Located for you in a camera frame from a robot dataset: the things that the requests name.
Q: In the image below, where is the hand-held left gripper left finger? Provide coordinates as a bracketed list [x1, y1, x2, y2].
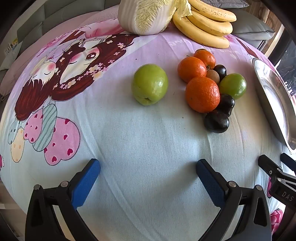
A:
[25, 159, 101, 241]

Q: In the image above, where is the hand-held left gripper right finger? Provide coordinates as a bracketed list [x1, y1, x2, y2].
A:
[196, 159, 272, 241]

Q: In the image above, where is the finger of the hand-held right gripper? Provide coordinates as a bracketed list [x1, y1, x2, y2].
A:
[258, 154, 296, 205]
[280, 153, 296, 173]

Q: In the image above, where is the dark cherry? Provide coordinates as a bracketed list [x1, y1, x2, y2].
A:
[218, 94, 235, 117]
[204, 111, 230, 133]
[213, 65, 227, 81]

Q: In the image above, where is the metal bowl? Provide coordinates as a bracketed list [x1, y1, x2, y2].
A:
[252, 57, 296, 155]

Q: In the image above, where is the small green fruit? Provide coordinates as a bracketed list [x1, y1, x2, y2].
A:
[219, 73, 247, 100]

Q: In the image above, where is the large orange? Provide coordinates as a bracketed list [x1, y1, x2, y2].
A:
[185, 76, 221, 114]

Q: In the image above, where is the large green fruit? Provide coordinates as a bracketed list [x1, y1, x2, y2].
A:
[131, 64, 168, 106]

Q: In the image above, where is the cartoon printed blanket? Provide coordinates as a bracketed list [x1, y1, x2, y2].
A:
[0, 5, 296, 241]

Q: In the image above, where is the brown longan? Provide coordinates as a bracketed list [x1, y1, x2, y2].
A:
[206, 69, 220, 84]

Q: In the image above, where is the grey seat cushion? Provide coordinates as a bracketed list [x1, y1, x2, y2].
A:
[245, 38, 270, 52]

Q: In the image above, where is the small orange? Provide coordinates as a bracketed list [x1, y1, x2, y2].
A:
[193, 49, 216, 69]

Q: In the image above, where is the grey pillow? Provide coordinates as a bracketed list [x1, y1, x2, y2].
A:
[228, 9, 277, 42]
[216, 0, 250, 10]

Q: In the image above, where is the yellow banana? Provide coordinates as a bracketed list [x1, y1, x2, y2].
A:
[185, 10, 233, 37]
[188, 0, 237, 23]
[172, 11, 230, 49]

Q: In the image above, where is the grey sofa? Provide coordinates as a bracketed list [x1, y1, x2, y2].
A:
[5, 0, 121, 50]

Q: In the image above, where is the napa cabbage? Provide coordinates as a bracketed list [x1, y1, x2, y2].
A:
[117, 0, 193, 36]

